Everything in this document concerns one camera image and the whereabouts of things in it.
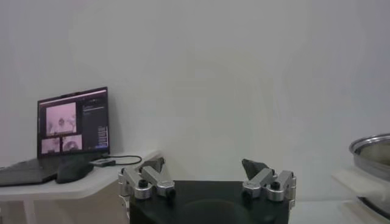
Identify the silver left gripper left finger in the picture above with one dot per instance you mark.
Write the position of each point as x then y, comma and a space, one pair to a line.
157, 181

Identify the perforated stainless steel steamer insert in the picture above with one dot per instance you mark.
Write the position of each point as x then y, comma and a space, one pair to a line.
371, 161

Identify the white electric cooking pot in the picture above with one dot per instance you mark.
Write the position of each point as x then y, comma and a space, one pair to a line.
356, 182

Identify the white side desk with mouse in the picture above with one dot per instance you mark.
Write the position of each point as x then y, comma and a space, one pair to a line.
61, 193

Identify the black computer mouse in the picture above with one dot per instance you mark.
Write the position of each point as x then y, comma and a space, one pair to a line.
73, 172

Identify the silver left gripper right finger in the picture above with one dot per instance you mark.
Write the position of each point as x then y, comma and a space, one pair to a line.
262, 179

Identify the black laptop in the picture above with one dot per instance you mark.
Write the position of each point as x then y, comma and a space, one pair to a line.
88, 121

